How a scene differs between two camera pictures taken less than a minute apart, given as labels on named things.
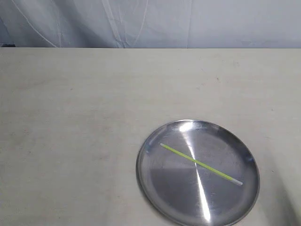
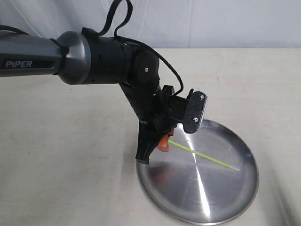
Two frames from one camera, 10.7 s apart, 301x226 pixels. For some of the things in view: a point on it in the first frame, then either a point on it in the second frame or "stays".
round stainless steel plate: [194, 173] stays
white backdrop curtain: [151, 24] stays
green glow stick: [205, 165] → [205, 157]
